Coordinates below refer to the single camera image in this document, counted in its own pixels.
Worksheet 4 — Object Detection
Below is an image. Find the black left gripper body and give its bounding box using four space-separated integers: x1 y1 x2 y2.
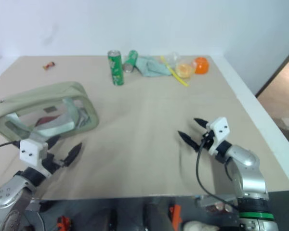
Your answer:
41 153 68 176

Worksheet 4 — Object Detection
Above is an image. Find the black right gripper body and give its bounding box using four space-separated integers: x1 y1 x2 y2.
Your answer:
199 130 216 152

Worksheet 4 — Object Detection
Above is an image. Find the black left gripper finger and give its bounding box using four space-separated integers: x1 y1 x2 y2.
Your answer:
47 135 61 153
62 142 83 167

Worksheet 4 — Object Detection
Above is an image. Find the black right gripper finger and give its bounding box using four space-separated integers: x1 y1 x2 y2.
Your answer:
177 130 201 152
193 117 210 130

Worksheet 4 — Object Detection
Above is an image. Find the clear green-trimmed pouch bag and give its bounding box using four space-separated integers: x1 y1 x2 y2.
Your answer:
0 81 100 143

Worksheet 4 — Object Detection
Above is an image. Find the beige table mat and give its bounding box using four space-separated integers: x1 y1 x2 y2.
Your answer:
0 55 289 201

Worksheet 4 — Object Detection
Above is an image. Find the yellow plastic strip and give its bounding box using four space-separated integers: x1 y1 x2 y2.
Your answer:
159 55 190 88

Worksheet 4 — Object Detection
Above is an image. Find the clear cup with yellow contents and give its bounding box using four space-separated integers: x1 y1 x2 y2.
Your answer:
175 62 195 79

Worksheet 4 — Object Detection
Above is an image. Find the orange plastic bowl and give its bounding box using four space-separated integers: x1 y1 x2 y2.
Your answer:
194 56 210 75

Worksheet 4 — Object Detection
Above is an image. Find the orange clip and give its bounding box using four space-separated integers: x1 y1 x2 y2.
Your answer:
169 204 183 230
56 215 74 231

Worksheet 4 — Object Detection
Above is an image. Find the clear crumpled plastic bag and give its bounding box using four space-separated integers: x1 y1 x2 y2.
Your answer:
163 51 184 66

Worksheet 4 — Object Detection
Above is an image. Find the teal cloth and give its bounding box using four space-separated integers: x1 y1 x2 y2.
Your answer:
134 55 173 78

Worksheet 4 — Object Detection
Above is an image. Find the white rounded object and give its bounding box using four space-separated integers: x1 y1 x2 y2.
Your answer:
183 220 220 231

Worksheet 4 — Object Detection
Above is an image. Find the brown wooden door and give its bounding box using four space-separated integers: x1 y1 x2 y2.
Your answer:
255 42 289 120

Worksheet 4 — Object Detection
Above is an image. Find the green soda can lying down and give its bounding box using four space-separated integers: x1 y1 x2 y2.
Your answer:
123 50 139 74

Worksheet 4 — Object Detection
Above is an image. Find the upright green soda can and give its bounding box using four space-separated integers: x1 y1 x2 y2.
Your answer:
107 50 125 86

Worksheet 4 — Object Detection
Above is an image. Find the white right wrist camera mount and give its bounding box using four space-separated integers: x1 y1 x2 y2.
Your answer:
205 116 231 155

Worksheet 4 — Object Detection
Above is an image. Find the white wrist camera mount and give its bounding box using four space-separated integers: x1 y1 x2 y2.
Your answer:
19 139 50 179
205 116 231 155

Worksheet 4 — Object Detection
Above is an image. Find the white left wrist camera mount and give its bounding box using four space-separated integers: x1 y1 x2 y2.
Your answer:
19 139 50 179

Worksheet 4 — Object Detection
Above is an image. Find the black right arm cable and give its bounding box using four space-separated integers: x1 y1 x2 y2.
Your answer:
195 141 239 210

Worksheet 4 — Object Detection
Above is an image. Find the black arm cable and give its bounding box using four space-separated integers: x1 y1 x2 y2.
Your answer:
0 141 21 153
195 141 239 210

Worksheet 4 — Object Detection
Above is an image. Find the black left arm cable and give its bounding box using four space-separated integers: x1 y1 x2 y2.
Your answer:
0 141 21 153

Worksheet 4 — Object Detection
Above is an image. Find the silver bracket with copper parts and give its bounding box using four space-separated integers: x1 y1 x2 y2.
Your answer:
195 194 239 215

